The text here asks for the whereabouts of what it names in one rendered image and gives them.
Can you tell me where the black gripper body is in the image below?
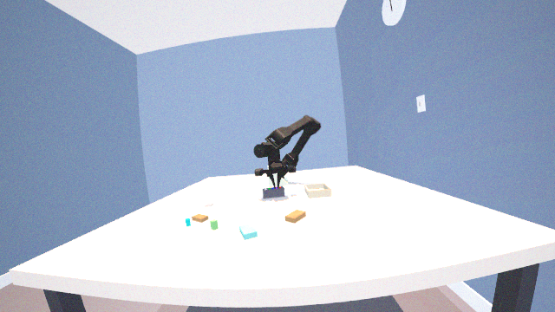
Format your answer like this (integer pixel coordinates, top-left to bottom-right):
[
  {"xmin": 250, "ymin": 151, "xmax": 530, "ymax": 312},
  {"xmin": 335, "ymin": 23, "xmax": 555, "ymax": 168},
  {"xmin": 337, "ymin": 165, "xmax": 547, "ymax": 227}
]
[{"xmin": 254, "ymin": 155, "xmax": 297, "ymax": 177}]

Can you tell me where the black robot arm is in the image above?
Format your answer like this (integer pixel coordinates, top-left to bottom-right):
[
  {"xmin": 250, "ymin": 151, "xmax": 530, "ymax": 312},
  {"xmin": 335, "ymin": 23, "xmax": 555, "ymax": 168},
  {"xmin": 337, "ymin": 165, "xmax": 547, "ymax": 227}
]
[{"xmin": 253, "ymin": 115, "xmax": 321, "ymax": 174}]

